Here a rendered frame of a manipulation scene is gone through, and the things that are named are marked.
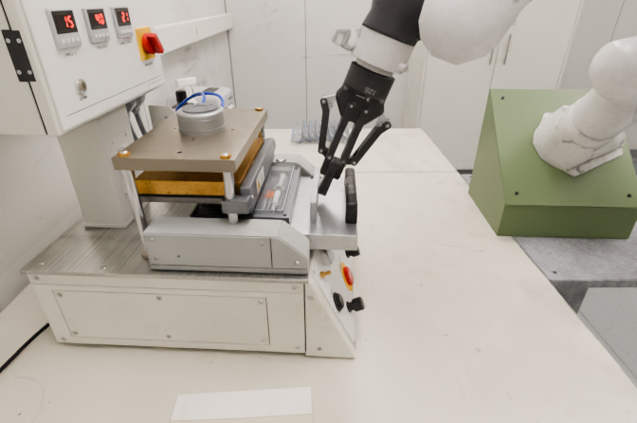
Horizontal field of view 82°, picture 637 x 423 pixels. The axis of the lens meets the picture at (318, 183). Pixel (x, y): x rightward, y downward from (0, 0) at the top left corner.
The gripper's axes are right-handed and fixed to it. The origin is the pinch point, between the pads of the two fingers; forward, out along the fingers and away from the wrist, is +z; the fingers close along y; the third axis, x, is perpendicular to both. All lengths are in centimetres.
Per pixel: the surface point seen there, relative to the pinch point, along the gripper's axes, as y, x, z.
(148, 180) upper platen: -27.5, -10.8, 6.4
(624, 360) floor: 147, 49, 55
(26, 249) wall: -57, 2, 44
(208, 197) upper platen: -18.0, -10.5, 6.0
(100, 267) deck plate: -30.3, -16.9, 21.1
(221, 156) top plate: -17.0, -13.5, -3.3
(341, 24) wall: -5, 246, -11
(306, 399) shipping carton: 5.0, -30.4, 17.8
